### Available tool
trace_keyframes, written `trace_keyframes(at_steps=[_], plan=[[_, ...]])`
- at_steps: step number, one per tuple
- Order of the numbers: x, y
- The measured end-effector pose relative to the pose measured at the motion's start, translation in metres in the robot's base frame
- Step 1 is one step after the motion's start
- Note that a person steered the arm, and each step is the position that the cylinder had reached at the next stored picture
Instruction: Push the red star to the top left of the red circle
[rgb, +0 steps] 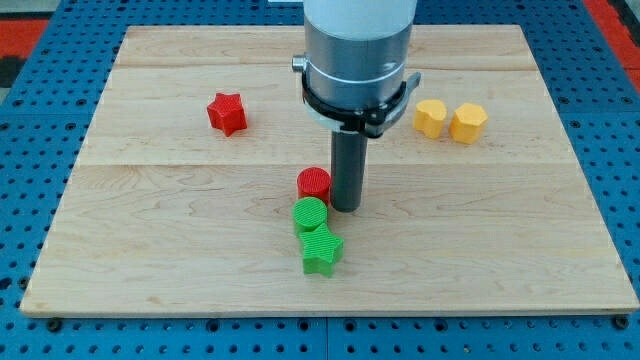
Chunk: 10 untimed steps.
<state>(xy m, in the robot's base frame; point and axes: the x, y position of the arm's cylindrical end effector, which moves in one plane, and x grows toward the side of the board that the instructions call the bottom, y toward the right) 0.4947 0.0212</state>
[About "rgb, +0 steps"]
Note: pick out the yellow hexagon block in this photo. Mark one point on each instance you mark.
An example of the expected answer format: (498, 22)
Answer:
(468, 123)

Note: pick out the yellow heart block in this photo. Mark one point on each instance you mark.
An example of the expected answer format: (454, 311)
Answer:
(429, 117)

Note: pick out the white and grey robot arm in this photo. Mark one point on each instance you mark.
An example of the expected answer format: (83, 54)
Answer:
(352, 70)

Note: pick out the red circle block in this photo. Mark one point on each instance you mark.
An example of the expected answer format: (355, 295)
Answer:
(314, 182)

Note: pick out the red star block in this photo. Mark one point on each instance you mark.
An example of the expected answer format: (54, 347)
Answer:
(226, 113)

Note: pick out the light wooden board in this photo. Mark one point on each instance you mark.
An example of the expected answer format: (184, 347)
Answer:
(164, 216)

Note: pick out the green circle block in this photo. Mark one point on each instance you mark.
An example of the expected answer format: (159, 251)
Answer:
(308, 213)

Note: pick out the green star block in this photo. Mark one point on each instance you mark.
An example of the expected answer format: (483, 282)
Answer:
(321, 251)

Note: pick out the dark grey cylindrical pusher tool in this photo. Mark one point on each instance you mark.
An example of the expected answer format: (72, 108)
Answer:
(348, 159)

